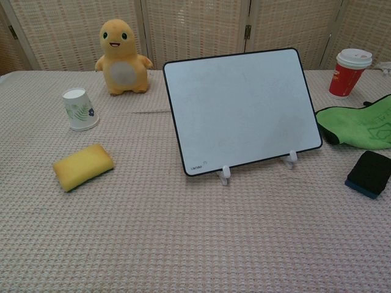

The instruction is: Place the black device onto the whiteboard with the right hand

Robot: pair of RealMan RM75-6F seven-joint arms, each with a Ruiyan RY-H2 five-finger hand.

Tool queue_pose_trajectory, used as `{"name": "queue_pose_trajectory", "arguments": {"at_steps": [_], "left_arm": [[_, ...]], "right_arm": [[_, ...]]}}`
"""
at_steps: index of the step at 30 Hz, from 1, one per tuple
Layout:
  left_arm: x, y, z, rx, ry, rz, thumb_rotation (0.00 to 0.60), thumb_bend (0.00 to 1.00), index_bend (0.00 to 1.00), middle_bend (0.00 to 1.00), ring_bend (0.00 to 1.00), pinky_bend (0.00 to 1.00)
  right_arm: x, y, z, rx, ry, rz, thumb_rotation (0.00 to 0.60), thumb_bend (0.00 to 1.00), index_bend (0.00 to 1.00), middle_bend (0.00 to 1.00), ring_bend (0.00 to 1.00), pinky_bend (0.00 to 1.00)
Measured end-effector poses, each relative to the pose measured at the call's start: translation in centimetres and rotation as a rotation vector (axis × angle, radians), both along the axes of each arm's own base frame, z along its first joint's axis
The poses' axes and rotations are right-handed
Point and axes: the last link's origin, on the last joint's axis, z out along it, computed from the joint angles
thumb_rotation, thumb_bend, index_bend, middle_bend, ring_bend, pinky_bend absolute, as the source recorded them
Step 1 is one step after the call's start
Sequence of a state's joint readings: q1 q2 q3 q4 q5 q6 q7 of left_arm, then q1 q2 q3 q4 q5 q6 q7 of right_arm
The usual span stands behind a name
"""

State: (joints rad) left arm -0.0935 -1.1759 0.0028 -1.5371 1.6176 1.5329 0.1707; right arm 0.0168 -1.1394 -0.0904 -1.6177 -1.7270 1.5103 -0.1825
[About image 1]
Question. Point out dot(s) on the beige waffle tablecloth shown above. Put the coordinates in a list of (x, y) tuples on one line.
[(183, 238)]

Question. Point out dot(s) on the yellow sponge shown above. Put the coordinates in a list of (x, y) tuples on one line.
[(82, 166)]

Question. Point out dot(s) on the white paper cup floral print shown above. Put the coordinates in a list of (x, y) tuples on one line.
[(80, 110)]

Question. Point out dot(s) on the red coffee cup white lid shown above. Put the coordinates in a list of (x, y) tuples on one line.
[(345, 79)]

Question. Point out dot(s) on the white tablet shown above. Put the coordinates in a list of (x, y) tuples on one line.
[(238, 113)]

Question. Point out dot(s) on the green microfibre cloth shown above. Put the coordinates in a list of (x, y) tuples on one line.
[(360, 125)]

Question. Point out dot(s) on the woven folding screen panel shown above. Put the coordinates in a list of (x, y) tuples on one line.
[(290, 24), (366, 24), (67, 33), (6, 58), (195, 27)]

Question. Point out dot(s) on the white plastic whiteboard stand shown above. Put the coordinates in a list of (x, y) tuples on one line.
[(225, 172)]

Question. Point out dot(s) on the yellow plush dinosaur toy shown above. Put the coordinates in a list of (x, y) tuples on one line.
[(122, 61)]

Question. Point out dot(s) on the brass screen hinge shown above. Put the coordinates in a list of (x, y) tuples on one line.
[(12, 32), (247, 31)]

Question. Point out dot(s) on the black small box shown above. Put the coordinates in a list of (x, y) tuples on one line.
[(369, 171)]

